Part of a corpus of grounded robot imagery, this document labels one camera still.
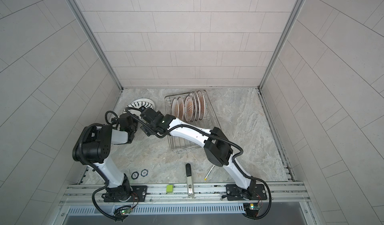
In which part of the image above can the orange sunburst plate rear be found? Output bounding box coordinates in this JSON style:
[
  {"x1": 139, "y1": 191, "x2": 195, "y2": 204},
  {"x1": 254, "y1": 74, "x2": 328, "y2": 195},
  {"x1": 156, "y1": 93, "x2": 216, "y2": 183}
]
[{"x1": 197, "y1": 90, "x2": 206, "y2": 120}]

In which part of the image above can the black silver handheld tool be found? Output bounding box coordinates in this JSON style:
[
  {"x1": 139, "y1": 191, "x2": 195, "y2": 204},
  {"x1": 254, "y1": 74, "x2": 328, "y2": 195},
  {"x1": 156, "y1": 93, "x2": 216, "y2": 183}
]
[{"x1": 186, "y1": 163, "x2": 195, "y2": 197}]

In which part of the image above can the metal wire dish rack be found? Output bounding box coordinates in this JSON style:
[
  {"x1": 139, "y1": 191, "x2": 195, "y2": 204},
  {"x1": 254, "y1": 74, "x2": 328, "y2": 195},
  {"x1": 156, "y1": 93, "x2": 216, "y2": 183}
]
[{"x1": 164, "y1": 89, "x2": 223, "y2": 153}]

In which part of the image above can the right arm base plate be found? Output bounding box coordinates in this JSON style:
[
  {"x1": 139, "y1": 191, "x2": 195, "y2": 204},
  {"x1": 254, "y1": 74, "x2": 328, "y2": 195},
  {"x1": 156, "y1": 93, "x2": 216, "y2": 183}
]
[{"x1": 226, "y1": 184, "x2": 268, "y2": 201}]

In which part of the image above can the red text white plate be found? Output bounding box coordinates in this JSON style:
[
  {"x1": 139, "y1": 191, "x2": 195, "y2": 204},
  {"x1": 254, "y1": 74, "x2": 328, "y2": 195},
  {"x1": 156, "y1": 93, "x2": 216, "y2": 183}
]
[{"x1": 184, "y1": 95, "x2": 194, "y2": 122}]

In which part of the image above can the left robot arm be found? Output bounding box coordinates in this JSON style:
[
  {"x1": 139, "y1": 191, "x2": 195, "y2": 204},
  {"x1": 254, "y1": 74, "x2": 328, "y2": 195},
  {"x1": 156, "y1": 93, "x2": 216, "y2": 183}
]
[{"x1": 72, "y1": 111, "x2": 139, "y2": 202}]

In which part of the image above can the perforated vent strip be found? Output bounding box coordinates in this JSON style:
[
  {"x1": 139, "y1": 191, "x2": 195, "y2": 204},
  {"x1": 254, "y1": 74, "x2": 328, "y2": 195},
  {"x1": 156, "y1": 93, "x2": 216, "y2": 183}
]
[{"x1": 68, "y1": 203, "x2": 245, "y2": 216}]

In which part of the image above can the orange sunburst plate front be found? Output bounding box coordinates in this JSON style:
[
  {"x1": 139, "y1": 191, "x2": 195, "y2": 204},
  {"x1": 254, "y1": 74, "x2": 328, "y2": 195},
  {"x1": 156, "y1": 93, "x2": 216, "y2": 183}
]
[{"x1": 171, "y1": 98, "x2": 179, "y2": 118}]

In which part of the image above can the aluminium front rail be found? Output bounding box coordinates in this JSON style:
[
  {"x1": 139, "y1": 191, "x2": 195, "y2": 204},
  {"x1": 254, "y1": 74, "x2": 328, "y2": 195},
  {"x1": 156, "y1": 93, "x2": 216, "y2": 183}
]
[{"x1": 59, "y1": 181, "x2": 310, "y2": 206}]

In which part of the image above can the orange sunburst plate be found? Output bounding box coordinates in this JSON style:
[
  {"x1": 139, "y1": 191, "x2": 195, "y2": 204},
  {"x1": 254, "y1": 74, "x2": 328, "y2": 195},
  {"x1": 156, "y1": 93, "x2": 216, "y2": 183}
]
[
  {"x1": 171, "y1": 98, "x2": 179, "y2": 118},
  {"x1": 178, "y1": 97, "x2": 185, "y2": 120},
  {"x1": 192, "y1": 91, "x2": 200, "y2": 121},
  {"x1": 197, "y1": 90, "x2": 206, "y2": 120}
]

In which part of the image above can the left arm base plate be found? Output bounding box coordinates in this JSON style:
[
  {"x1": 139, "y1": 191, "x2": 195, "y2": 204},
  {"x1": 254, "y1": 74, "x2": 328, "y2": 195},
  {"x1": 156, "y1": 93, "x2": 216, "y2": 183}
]
[{"x1": 102, "y1": 186, "x2": 148, "y2": 203}]

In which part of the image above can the yellow white marker pen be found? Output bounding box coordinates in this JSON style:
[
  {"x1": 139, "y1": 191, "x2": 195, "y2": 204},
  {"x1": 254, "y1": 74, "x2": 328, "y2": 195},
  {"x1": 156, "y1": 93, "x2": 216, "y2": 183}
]
[{"x1": 204, "y1": 165, "x2": 216, "y2": 181}]

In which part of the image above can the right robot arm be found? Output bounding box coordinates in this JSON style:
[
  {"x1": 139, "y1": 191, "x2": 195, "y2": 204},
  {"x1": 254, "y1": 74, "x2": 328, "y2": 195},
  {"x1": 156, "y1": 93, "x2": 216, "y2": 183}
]
[{"x1": 124, "y1": 106, "x2": 272, "y2": 220}]

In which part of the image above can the blue striped white plate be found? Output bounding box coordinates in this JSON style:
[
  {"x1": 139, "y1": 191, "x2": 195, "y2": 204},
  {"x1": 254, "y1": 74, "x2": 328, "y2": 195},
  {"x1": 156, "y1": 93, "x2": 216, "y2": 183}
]
[{"x1": 123, "y1": 98, "x2": 156, "y2": 117}]

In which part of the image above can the right green circuit board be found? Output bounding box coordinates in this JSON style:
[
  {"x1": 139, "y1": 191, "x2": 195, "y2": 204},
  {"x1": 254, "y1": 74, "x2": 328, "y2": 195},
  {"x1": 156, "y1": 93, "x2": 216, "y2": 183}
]
[{"x1": 243, "y1": 203, "x2": 261, "y2": 220}]

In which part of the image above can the green small block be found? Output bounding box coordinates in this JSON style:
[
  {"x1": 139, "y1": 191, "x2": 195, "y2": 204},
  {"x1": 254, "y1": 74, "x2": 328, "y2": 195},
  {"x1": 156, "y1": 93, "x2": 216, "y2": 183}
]
[{"x1": 166, "y1": 185, "x2": 174, "y2": 194}]

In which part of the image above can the green circuit board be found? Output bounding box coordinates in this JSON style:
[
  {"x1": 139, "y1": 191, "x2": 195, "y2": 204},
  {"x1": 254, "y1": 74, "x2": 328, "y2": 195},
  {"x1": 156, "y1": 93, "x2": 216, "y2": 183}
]
[
  {"x1": 114, "y1": 206, "x2": 133, "y2": 217},
  {"x1": 243, "y1": 203, "x2": 261, "y2": 220}
]

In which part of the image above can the left green circuit board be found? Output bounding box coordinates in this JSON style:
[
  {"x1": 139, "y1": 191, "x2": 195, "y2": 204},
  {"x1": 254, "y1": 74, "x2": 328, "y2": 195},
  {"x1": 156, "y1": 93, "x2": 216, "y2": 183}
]
[{"x1": 114, "y1": 206, "x2": 133, "y2": 217}]

